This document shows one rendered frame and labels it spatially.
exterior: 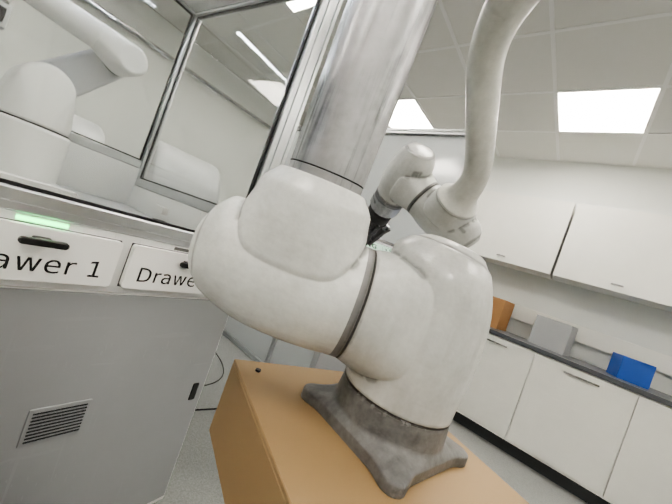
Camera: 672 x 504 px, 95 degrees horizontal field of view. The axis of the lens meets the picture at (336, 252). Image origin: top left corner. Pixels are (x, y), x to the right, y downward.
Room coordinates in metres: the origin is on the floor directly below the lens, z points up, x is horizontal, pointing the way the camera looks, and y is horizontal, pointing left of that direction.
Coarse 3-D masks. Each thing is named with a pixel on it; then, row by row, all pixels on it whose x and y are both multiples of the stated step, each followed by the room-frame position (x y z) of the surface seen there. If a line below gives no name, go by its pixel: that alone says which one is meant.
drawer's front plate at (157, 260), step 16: (128, 256) 0.76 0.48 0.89; (144, 256) 0.77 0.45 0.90; (160, 256) 0.80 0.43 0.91; (176, 256) 0.84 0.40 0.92; (128, 272) 0.75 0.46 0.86; (144, 272) 0.78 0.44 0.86; (160, 272) 0.81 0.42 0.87; (176, 272) 0.85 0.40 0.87; (128, 288) 0.76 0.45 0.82; (144, 288) 0.79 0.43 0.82; (160, 288) 0.83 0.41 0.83; (176, 288) 0.86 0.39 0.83; (192, 288) 0.90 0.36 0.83
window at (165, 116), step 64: (0, 0) 0.51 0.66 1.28; (64, 0) 0.56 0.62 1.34; (128, 0) 0.63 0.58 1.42; (192, 0) 0.72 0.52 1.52; (256, 0) 0.85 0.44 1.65; (0, 64) 0.52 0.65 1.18; (64, 64) 0.59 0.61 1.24; (128, 64) 0.66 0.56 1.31; (192, 64) 0.76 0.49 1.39; (256, 64) 0.90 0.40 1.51; (0, 128) 0.54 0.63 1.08; (64, 128) 0.61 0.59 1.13; (128, 128) 0.70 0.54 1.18; (192, 128) 0.81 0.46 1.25; (256, 128) 0.96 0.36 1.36; (64, 192) 0.64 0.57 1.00; (128, 192) 0.73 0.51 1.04; (192, 192) 0.86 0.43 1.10
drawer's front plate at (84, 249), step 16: (0, 224) 0.55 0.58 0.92; (16, 224) 0.57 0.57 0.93; (32, 224) 0.60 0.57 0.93; (0, 240) 0.56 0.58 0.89; (16, 240) 0.58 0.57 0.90; (64, 240) 0.63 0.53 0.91; (80, 240) 0.66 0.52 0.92; (96, 240) 0.68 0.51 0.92; (112, 240) 0.71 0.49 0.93; (0, 256) 0.57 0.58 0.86; (16, 256) 0.58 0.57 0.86; (32, 256) 0.60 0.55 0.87; (48, 256) 0.62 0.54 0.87; (64, 256) 0.64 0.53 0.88; (80, 256) 0.66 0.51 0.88; (96, 256) 0.69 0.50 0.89; (112, 256) 0.71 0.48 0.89; (0, 272) 0.57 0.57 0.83; (16, 272) 0.59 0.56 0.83; (32, 272) 0.61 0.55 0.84; (80, 272) 0.67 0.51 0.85; (96, 272) 0.70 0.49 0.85; (112, 272) 0.72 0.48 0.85
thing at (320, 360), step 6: (318, 354) 1.27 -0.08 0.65; (324, 354) 1.26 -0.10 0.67; (312, 360) 1.35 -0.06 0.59; (318, 360) 1.26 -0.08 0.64; (324, 360) 1.26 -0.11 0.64; (330, 360) 1.26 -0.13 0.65; (336, 360) 1.27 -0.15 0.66; (312, 366) 1.30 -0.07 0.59; (318, 366) 1.26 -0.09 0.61; (324, 366) 1.26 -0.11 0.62; (330, 366) 1.26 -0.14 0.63; (336, 366) 1.27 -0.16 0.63; (342, 366) 1.27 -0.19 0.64
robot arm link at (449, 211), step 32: (512, 0) 0.45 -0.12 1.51; (480, 32) 0.50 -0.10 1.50; (512, 32) 0.49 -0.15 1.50; (480, 64) 0.53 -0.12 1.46; (480, 96) 0.55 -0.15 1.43; (480, 128) 0.58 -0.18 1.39; (480, 160) 0.60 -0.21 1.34; (448, 192) 0.68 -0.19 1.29; (480, 192) 0.65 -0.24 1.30; (448, 224) 0.70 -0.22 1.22
